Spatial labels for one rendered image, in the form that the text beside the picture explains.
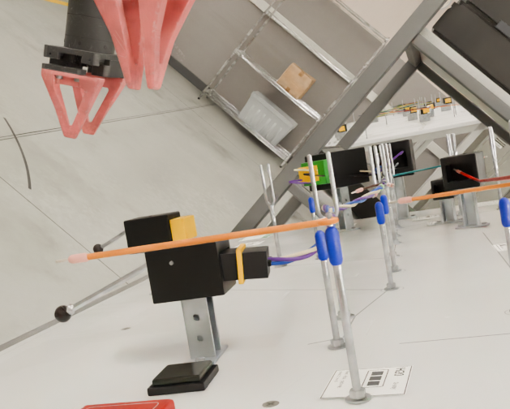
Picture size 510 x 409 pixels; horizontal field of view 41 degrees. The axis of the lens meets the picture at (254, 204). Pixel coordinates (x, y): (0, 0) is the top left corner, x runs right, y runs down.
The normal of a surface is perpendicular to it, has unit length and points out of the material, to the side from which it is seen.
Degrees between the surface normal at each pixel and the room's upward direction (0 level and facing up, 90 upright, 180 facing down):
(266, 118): 95
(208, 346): 87
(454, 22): 90
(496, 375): 50
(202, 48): 90
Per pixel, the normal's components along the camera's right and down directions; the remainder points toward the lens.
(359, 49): -0.15, 0.18
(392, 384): -0.16, -0.99
